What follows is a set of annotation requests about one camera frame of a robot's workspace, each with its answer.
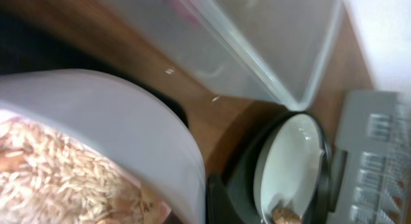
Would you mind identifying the grey round plate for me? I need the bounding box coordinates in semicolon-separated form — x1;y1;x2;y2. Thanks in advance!
253;114;325;223

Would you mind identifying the white bowl with food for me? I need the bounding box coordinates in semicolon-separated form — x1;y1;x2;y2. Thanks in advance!
1;69;206;223

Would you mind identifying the grey dishwasher rack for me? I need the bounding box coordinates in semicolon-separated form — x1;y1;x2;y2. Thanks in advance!
327;90;410;224

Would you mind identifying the round black serving tray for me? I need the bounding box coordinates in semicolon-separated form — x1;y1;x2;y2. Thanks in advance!
206;112;332;224

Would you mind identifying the clear plastic bin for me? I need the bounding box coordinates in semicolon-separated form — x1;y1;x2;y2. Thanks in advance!
98;0;342;111

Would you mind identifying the brown food lump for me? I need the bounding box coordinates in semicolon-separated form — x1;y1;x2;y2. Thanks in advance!
272;207;301;224

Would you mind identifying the black rectangular tray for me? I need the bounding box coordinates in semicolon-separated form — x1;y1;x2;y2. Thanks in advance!
1;11;189;126

